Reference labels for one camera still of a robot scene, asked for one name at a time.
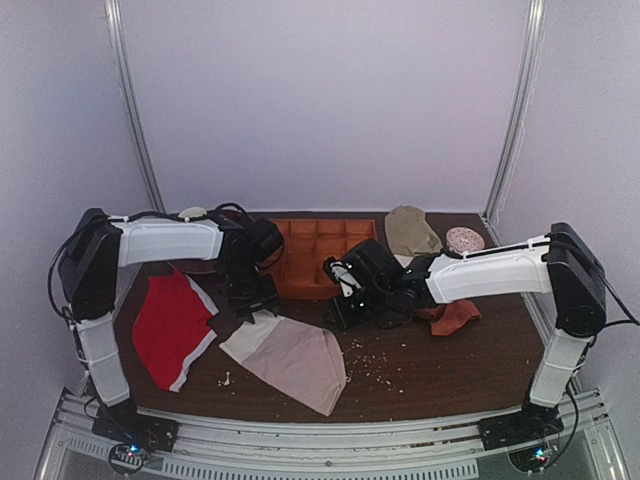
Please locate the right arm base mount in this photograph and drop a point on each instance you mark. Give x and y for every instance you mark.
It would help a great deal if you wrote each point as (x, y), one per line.
(526, 436)

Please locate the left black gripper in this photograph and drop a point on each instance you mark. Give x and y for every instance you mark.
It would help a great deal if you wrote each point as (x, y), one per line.
(252, 305)

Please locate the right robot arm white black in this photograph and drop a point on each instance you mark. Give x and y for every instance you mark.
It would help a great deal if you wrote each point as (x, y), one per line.
(373, 282)

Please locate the right aluminium frame post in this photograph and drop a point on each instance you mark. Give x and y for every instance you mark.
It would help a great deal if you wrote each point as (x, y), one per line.
(523, 95)

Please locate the orange wooden compartment tray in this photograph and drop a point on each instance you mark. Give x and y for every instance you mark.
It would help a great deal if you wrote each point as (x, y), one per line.
(299, 273)

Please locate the left aluminium frame post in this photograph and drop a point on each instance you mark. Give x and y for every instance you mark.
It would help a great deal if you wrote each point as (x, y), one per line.
(115, 26)

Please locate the pink patterned small bowl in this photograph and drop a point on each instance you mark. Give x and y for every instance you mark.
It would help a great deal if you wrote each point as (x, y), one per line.
(463, 239)

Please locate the orange underwear white waistband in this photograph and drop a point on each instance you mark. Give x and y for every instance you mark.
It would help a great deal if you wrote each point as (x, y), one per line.
(446, 319)

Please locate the red underwear white trim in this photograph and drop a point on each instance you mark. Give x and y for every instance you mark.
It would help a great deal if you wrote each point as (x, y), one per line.
(171, 330)

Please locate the aluminium frame post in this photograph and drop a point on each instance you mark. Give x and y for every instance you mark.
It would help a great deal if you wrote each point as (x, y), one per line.
(523, 95)
(115, 26)

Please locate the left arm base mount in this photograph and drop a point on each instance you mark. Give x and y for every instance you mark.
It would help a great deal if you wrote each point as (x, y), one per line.
(138, 438)

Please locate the cream ceramic mug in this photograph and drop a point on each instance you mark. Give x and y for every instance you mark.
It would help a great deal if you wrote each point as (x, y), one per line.
(192, 212)

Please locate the mauve underwear white waistband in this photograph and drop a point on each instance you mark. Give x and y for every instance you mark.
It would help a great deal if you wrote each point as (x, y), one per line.
(302, 361)

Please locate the khaki underwear cream waistband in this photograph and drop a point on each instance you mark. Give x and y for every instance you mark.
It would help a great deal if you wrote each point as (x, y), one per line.
(408, 233)

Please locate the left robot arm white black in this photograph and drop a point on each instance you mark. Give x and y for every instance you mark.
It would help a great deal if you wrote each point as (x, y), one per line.
(242, 246)

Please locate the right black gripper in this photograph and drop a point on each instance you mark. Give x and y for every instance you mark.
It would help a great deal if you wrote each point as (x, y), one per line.
(345, 310)

